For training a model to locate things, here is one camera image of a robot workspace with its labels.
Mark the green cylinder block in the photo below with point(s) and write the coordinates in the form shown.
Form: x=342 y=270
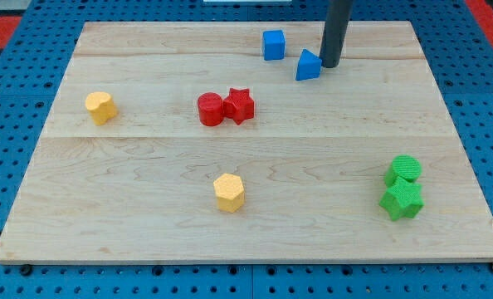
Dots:
x=403 y=166

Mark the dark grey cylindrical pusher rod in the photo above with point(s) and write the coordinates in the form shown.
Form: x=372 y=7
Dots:
x=336 y=23

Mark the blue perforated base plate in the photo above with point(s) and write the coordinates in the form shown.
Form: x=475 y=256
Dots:
x=32 y=65

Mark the blue cube block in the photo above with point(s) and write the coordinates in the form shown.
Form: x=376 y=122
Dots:
x=273 y=45

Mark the red cylinder block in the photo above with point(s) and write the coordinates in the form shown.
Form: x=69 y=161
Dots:
x=210 y=109

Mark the yellow hexagon block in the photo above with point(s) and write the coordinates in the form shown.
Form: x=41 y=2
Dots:
x=230 y=192

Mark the red star block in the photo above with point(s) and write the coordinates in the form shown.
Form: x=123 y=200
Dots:
x=239 y=105

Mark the yellow heart block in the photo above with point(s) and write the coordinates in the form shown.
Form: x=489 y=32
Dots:
x=101 y=107

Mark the light wooden board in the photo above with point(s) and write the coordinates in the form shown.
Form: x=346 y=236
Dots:
x=139 y=189

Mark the green star block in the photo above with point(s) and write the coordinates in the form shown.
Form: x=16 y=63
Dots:
x=402 y=199

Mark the blue triangle block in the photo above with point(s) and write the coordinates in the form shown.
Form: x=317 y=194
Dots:
x=308 y=66

